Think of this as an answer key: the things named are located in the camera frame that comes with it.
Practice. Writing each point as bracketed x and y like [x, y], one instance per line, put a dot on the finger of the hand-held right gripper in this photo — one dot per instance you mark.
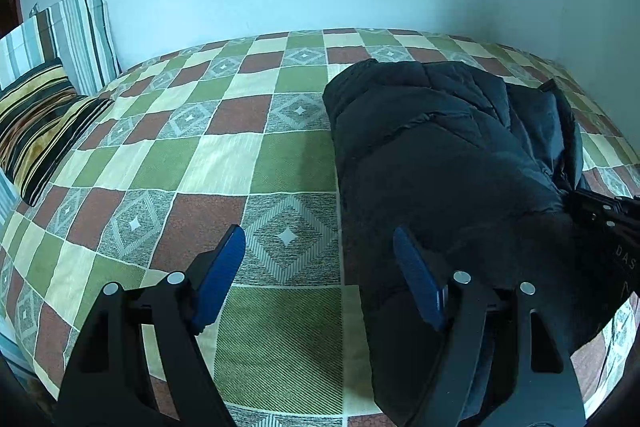
[595, 204]

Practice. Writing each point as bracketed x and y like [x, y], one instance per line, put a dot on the gold black striped cushion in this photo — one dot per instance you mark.
[42, 122]

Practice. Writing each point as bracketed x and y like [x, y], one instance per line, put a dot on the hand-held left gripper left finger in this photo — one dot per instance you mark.
[220, 277]

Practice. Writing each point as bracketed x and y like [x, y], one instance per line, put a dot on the checkered patchwork bedspread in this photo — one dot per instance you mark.
[225, 147]

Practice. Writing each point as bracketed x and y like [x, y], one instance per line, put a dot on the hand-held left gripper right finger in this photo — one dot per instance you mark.
[417, 277]

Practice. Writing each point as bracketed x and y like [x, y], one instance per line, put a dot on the dark wooden door frame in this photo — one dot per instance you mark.
[7, 2]

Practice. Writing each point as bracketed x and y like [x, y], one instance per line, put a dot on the black quilted jacket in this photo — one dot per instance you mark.
[440, 157]

